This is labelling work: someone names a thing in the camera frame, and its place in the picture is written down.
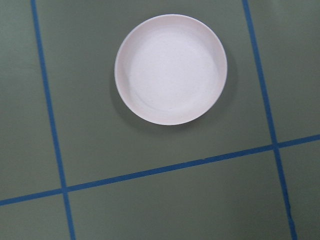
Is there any pink plate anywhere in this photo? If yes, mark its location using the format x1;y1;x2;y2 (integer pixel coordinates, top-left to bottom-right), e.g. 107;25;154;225
114;14;228;126

